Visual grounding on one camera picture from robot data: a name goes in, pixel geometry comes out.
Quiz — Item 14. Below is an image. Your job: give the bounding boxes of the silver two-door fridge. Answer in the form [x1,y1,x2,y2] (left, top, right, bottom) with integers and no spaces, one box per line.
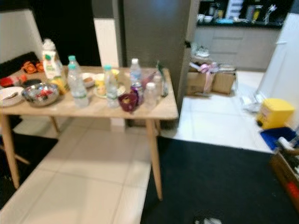
[117,0,200,129]

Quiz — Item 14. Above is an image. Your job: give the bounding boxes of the grey robot right leg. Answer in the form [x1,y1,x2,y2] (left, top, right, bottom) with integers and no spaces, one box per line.
[194,217,223,224]

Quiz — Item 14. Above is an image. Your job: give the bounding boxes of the clear water bottle teal cap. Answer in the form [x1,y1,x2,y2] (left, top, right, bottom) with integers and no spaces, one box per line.
[67,63,88,109]
[104,64,119,109]
[68,55,79,70]

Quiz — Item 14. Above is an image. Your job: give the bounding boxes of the cardboard box of rubbish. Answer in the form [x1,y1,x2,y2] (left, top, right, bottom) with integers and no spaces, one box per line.
[269,148,299,211]

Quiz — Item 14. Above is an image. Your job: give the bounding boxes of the small clear bottle white cap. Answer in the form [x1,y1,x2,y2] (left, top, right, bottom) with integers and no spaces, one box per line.
[143,82,158,110]

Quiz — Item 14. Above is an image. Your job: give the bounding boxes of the steel mixing bowl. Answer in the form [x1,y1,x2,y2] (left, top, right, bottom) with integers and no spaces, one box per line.
[21,83,60,107]

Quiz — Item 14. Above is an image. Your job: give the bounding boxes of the orange black battery pack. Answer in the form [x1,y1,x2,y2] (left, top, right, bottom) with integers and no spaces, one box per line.
[21,61,45,74]

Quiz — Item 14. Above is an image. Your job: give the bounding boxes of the white chair wooden legs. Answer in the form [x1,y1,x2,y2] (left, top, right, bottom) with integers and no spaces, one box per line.
[0,140,31,166]

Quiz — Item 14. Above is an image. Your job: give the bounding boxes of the white floor mop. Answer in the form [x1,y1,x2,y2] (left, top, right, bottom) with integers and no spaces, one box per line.
[243,95,263,114]

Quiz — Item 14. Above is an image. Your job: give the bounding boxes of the yellow pedal bin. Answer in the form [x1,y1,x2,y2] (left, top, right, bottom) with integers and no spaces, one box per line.
[256,98,296,130]

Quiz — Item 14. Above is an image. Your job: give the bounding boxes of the red packet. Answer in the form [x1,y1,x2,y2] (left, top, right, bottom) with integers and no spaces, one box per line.
[0,76,21,88]

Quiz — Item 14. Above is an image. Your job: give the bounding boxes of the pink ribbon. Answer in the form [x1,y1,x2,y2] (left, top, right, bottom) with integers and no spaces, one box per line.
[199,62,219,94]

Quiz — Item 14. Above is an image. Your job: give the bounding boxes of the green snack packet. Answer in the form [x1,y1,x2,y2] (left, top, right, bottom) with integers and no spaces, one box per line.
[156,61,169,98]

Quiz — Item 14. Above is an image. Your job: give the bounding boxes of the clear water bottle white cap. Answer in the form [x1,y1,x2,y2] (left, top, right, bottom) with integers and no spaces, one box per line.
[129,58,142,85]

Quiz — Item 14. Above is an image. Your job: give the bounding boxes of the white green juice carton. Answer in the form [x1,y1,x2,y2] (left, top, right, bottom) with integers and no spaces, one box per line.
[41,38,64,80]

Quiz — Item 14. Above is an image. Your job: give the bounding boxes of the white plate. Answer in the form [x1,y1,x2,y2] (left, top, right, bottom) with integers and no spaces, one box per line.
[93,85,124,99]

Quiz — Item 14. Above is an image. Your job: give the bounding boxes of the purple bowl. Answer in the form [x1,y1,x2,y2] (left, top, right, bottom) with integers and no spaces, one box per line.
[118,92,139,113]

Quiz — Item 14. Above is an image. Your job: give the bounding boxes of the large white bowl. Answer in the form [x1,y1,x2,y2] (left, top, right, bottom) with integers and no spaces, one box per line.
[0,86,25,107]

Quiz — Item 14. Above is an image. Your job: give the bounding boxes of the olive green cloth bag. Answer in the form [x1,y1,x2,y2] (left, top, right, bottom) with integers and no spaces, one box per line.
[191,43,208,58]

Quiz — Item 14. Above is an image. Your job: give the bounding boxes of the yellow cup noodles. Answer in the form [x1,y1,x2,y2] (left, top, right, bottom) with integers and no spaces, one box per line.
[93,73,107,97]

